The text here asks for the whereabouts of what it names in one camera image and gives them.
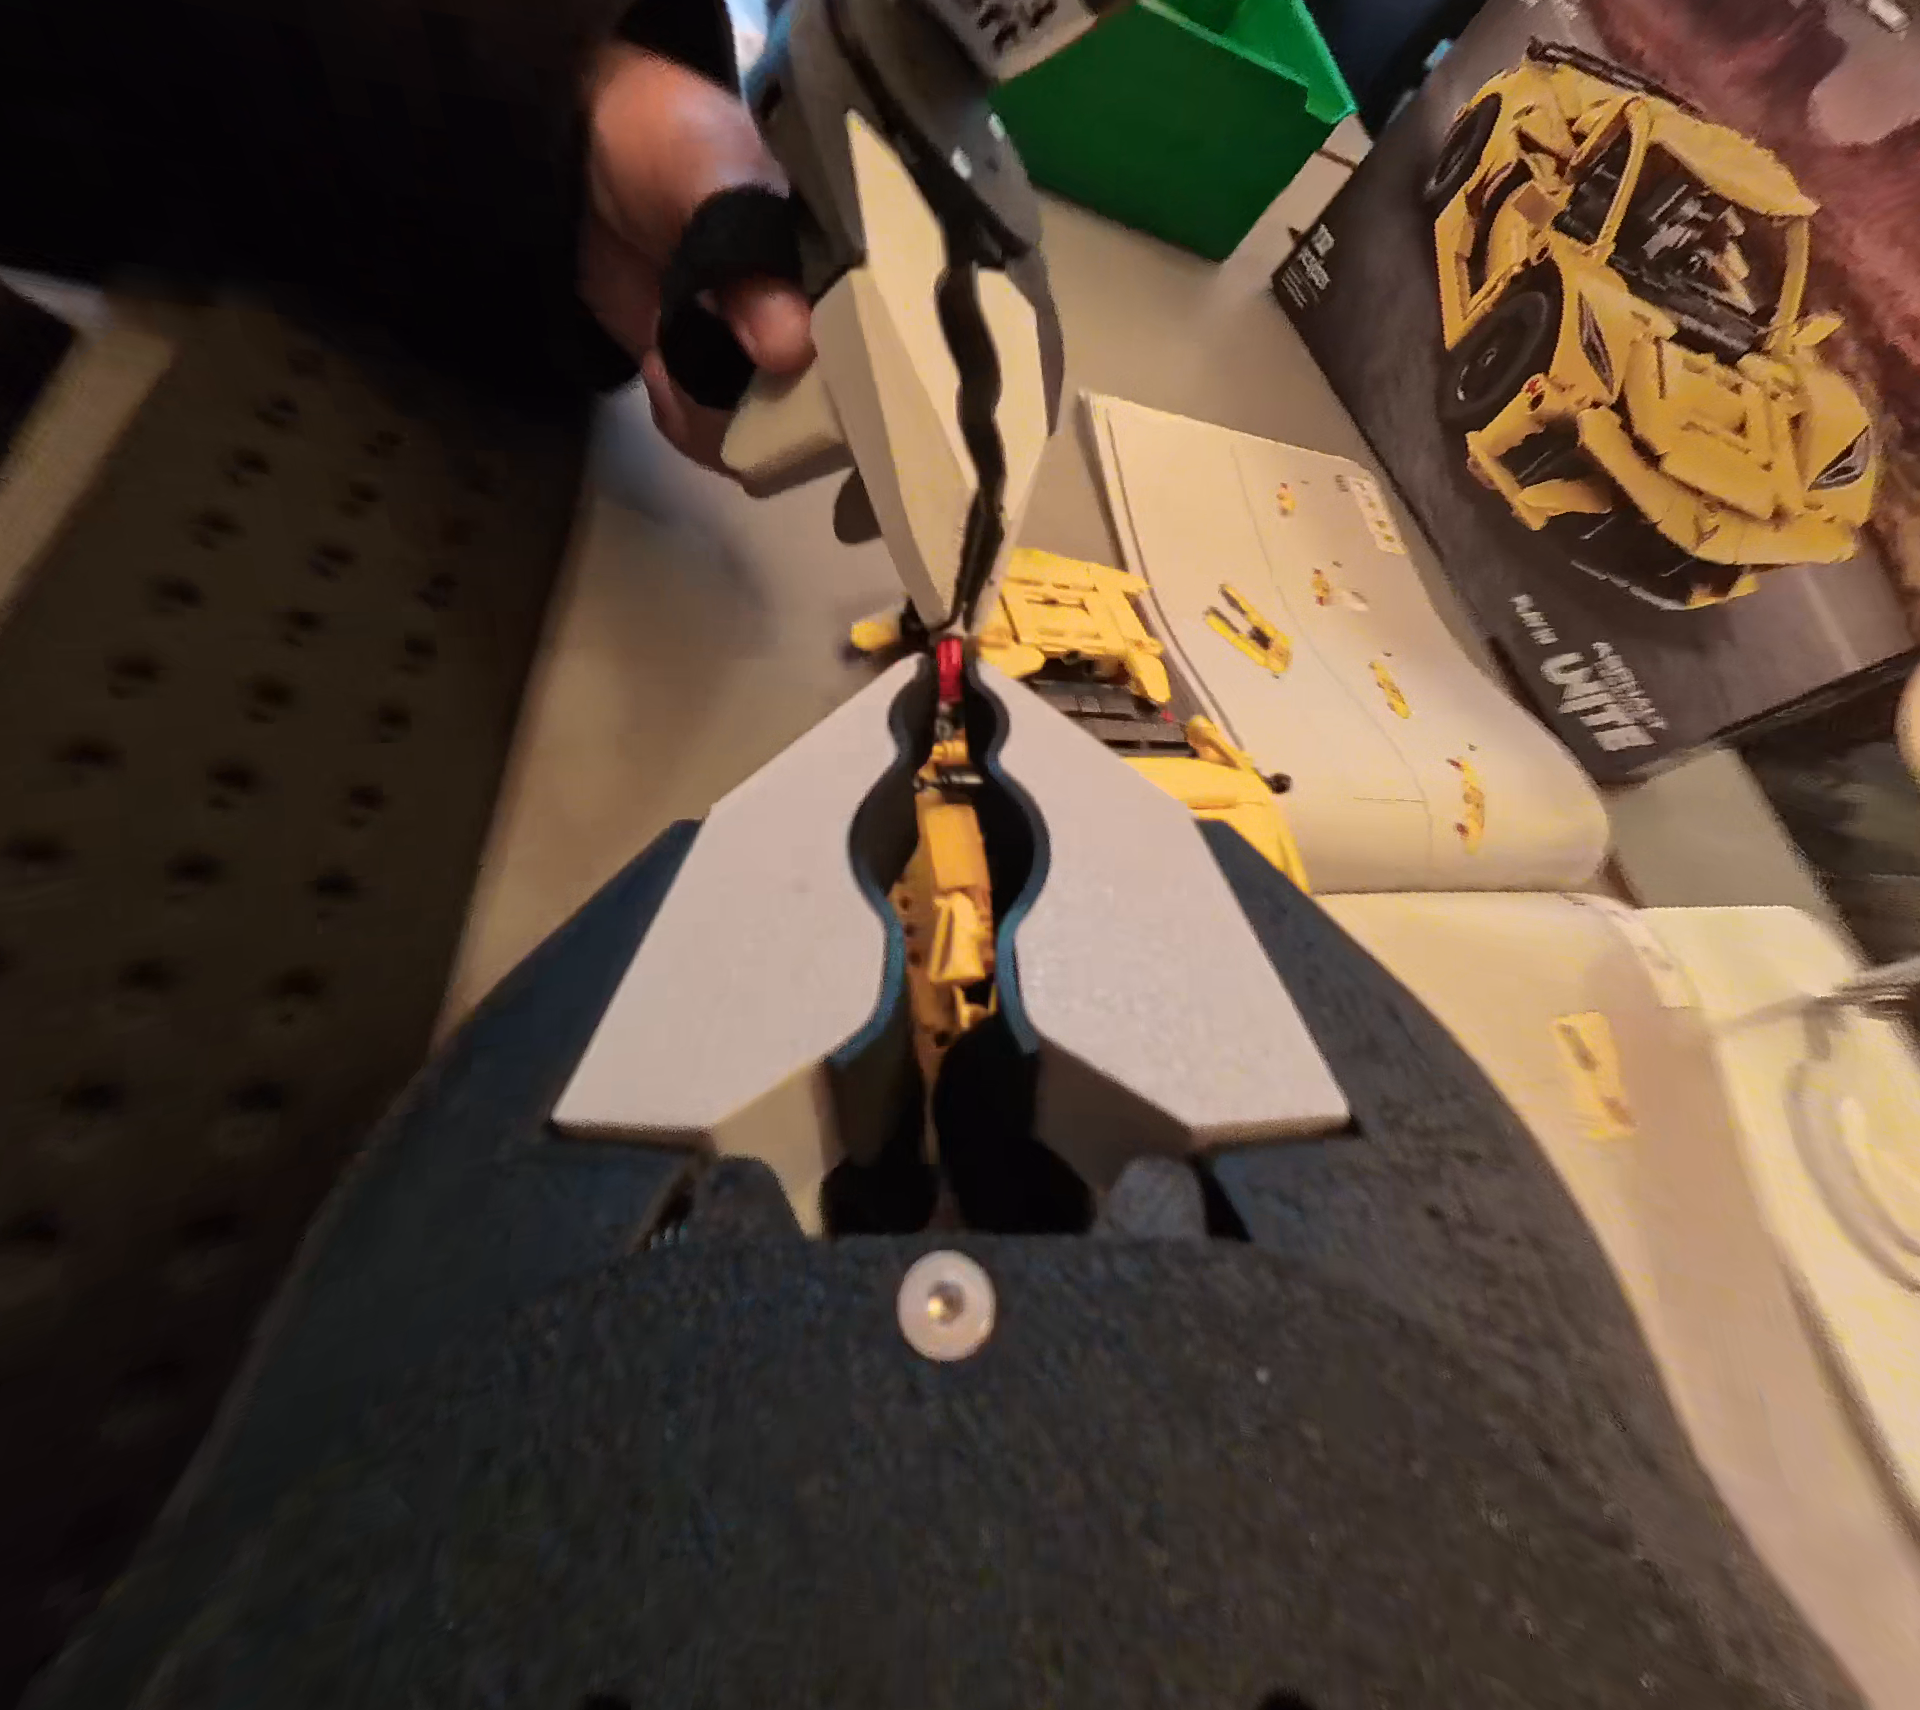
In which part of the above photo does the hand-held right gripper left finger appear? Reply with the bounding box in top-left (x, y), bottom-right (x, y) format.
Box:
top-left (550, 659), bottom-right (934, 1235)

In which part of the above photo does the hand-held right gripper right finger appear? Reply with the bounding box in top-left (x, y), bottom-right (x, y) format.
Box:
top-left (931, 660), bottom-right (1354, 1235)

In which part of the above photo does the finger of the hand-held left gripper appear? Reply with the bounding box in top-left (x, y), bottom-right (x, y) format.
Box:
top-left (960, 254), bottom-right (1071, 630)
top-left (813, 109), bottom-right (996, 633)

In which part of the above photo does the yellow toy brick car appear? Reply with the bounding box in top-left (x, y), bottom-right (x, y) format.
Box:
top-left (845, 547), bottom-right (1314, 1085)

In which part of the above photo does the grey desk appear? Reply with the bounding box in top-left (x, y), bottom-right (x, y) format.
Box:
top-left (0, 112), bottom-right (1920, 1710)

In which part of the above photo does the person's left hand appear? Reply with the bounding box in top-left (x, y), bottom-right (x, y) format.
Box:
top-left (578, 41), bottom-right (822, 470)

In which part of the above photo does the green plastic bin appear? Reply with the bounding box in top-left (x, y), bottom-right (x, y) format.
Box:
top-left (833, 0), bottom-right (1359, 265)

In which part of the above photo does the open instruction booklet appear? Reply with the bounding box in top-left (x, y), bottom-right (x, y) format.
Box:
top-left (1080, 388), bottom-right (1920, 1592)

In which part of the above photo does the dark perforated foam pad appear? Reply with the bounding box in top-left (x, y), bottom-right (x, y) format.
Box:
top-left (0, 300), bottom-right (594, 1638)

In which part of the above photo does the toy car set box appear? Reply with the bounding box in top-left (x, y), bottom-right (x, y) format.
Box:
top-left (1271, 0), bottom-right (1920, 785)

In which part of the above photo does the wooden document stand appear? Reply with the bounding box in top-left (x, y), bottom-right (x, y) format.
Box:
top-left (1635, 667), bottom-right (1920, 1488)

